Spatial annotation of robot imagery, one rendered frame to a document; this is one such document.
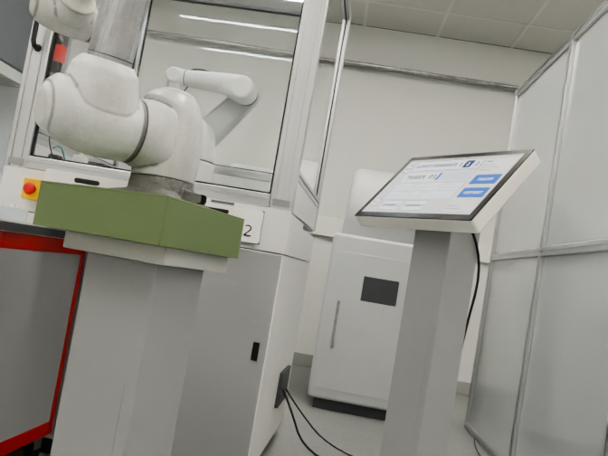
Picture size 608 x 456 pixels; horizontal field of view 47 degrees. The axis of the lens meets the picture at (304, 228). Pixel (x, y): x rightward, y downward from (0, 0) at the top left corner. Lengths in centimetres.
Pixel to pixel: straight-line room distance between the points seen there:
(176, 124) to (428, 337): 95
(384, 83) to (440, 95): 46
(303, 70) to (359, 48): 348
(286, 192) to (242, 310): 42
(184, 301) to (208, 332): 66
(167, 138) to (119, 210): 22
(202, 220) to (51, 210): 33
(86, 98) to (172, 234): 34
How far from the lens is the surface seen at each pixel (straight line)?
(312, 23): 243
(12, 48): 325
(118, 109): 158
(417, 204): 207
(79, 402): 169
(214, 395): 235
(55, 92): 156
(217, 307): 232
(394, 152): 565
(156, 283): 157
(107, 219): 153
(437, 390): 209
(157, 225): 145
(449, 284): 206
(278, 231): 229
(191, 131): 167
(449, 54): 590
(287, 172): 231
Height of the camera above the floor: 76
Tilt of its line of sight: 3 degrees up
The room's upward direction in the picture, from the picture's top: 10 degrees clockwise
